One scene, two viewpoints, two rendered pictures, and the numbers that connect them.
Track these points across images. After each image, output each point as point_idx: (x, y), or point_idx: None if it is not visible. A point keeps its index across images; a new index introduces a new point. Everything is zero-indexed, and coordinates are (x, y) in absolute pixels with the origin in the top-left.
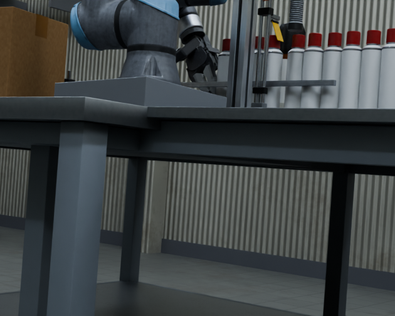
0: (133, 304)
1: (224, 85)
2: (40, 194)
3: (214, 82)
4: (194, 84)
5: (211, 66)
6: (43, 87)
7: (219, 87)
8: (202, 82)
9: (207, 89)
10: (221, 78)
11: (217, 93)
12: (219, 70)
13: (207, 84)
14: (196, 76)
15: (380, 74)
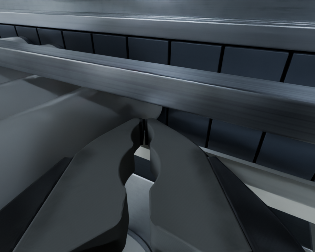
0: None
1: (20, 43)
2: None
3: (45, 53)
4: (181, 72)
5: (12, 221)
6: None
7: (74, 95)
8: (115, 65)
9: (152, 131)
10: (29, 112)
11: (103, 92)
12: None
13: (91, 57)
14: (206, 224)
15: None
